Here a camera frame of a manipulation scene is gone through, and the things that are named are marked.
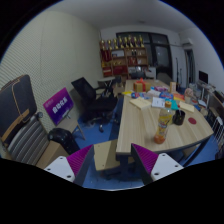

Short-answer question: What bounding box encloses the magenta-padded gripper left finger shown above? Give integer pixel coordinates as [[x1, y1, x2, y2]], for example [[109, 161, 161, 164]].
[[43, 143, 95, 187]]

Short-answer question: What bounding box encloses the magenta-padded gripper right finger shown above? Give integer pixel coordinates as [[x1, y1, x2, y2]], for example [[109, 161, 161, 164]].
[[130, 143, 185, 186]]

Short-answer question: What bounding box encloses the brown cardboard box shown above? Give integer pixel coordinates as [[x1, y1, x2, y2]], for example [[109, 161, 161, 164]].
[[35, 139, 70, 169]]

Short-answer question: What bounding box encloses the orange drink bottle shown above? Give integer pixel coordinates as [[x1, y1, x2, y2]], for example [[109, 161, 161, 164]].
[[153, 100, 174, 145]]

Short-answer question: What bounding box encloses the black cup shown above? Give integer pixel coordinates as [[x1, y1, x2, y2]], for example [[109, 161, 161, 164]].
[[172, 109, 186, 126]]

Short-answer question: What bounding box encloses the purple sign board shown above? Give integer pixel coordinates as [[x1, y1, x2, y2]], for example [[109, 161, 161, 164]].
[[42, 87, 75, 127]]

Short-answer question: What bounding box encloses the yellow paper note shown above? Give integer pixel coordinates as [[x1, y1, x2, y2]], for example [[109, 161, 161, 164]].
[[179, 101, 195, 113]]

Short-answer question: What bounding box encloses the white booklet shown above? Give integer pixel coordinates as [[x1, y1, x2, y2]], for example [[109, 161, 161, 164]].
[[151, 96, 166, 109]]

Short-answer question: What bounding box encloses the cream notepad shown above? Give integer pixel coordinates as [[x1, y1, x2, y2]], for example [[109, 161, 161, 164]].
[[129, 96, 153, 111]]

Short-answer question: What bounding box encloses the colourful book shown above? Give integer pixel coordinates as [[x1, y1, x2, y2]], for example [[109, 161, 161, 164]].
[[159, 92, 174, 100]]

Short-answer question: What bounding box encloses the dark striped lounge chair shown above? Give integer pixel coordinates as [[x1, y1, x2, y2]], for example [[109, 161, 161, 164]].
[[0, 74, 51, 167]]

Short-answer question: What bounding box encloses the black office chair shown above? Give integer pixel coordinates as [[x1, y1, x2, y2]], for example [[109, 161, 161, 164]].
[[70, 77, 118, 133]]

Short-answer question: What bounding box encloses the pink flower pot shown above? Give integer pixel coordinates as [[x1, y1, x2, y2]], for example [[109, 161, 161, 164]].
[[184, 87, 196, 104]]

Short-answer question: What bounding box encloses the pink box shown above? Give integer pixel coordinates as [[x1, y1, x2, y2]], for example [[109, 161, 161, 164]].
[[154, 85, 169, 93]]

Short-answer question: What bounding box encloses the small upright cardboard box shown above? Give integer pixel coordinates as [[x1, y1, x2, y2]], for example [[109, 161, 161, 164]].
[[169, 81, 178, 94]]

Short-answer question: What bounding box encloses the gift box with red ribbon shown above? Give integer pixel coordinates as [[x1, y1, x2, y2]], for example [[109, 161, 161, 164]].
[[133, 78, 153, 93]]

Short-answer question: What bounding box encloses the long side desk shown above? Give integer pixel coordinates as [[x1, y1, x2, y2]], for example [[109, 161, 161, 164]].
[[196, 79, 224, 111]]

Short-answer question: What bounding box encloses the black tripod stand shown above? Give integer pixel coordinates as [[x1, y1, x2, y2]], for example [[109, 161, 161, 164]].
[[175, 57, 183, 88]]

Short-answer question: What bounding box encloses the black computer monitor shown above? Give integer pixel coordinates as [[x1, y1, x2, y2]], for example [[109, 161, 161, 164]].
[[198, 70, 209, 84]]

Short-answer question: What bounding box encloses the wooden shelf unit with trophies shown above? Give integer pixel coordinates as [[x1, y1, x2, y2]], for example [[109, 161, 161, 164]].
[[98, 34, 149, 79]]

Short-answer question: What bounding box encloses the white air conditioner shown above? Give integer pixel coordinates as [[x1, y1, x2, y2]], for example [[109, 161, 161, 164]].
[[180, 38, 194, 47]]

